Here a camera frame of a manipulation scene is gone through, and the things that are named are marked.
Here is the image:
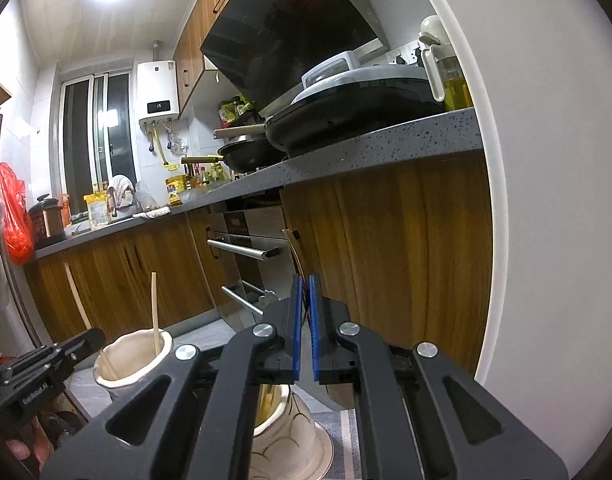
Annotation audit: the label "wooden chopstick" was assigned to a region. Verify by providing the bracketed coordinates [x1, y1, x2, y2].
[63, 261, 119, 382]
[151, 272, 164, 357]

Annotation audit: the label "group of condiment packets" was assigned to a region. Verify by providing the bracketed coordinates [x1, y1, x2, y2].
[217, 95, 259, 128]

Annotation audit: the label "clear plastic bag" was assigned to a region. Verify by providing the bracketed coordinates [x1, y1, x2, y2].
[135, 180, 159, 211]

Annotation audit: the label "black wok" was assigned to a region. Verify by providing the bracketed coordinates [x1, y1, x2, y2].
[181, 137, 277, 173]

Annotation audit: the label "glass oil dispenser bottle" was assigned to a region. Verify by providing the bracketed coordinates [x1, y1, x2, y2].
[418, 15, 474, 111]

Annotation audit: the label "large black pan wooden handle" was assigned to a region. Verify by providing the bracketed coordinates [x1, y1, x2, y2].
[213, 85, 447, 158]

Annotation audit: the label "person's left hand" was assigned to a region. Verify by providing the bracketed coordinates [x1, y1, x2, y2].
[6, 412, 54, 463]

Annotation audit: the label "metal faucet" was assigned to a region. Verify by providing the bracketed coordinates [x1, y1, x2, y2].
[106, 185, 137, 218]

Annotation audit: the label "electric pressure cooker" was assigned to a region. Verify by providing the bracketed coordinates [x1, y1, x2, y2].
[28, 192, 67, 238]

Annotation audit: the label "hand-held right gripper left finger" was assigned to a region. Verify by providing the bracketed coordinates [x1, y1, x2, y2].
[38, 274, 304, 480]

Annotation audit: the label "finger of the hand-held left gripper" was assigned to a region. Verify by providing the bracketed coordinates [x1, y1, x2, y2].
[51, 327, 107, 368]

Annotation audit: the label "white refrigerator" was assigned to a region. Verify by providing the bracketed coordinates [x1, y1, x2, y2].
[403, 0, 612, 461]

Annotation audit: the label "grey plaid mat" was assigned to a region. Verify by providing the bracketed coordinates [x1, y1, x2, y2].
[311, 407, 361, 480]

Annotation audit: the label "grey stone countertop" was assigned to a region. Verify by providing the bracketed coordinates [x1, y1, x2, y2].
[33, 106, 484, 261]

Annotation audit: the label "wooden base cabinets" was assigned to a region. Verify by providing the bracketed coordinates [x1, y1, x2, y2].
[26, 150, 494, 376]

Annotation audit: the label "yellow gas hose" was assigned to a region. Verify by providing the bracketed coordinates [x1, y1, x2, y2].
[156, 122, 169, 168]

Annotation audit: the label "white wall socket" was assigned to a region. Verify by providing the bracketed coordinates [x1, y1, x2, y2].
[388, 46, 421, 66]

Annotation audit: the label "yellow oil jug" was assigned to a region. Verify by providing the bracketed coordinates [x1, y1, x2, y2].
[166, 175, 187, 206]

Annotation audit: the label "wooden wall cabinet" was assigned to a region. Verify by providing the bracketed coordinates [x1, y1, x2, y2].
[173, 0, 259, 118]

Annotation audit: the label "gold fork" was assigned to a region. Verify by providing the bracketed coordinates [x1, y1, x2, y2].
[283, 229, 303, 281]

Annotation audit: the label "black range hood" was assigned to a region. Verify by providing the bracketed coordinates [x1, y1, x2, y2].
[200, 0, 389, 111]

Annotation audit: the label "stainless built-in oven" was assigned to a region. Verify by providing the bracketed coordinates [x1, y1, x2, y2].
[206, 202, 307, 331]

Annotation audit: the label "yellow packet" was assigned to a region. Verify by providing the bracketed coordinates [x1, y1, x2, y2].
[83, 192, 111, 228]

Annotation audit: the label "grey pan lid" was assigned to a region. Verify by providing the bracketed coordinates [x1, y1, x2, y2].
[290, 66, 432, 107]

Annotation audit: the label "white water heater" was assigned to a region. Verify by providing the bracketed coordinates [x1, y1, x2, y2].
[136, 60, 181, 123]

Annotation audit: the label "white plastic container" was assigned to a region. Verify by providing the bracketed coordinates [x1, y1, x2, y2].
[301, 51, 362, 86]

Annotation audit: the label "sliding window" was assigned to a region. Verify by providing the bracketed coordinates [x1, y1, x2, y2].
[60, 71, 138, 201]

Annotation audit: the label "row of sauce bottles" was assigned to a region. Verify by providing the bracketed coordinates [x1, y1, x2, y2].
[183, 162, 232, 191]

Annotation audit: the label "red plastic bag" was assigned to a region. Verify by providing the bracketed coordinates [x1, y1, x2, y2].
[0, 162, 35, 266]

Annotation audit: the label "white cloth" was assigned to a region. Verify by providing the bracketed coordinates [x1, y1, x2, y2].
[108, 174, 137, 196]

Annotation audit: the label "cream floral ceramic utensil holder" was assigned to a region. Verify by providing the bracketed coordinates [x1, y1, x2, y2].
[93, 329, 334, 480]

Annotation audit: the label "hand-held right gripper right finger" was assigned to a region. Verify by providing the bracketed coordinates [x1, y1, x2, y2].
[308, 273, 569, 480]

